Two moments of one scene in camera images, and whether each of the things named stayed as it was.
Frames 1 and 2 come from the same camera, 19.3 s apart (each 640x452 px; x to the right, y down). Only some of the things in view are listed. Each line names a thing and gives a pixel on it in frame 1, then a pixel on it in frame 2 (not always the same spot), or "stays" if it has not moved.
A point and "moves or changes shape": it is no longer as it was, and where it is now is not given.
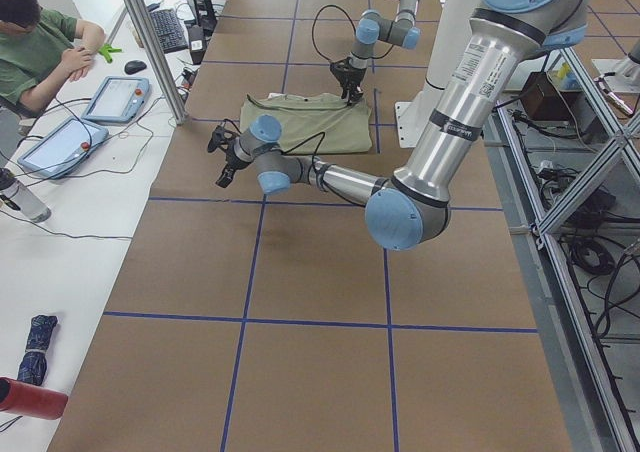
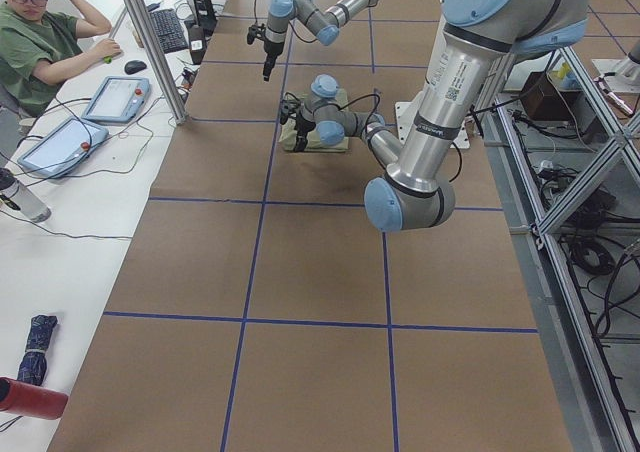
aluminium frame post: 145,28 stays
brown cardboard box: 541,100 stays
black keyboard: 170,31 stays
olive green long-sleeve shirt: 313,123 moves or changes shape
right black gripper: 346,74 -> 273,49
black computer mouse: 134,66 stays
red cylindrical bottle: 31,400 stays
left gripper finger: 226,176 -> 301,141
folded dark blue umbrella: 33,368 stays
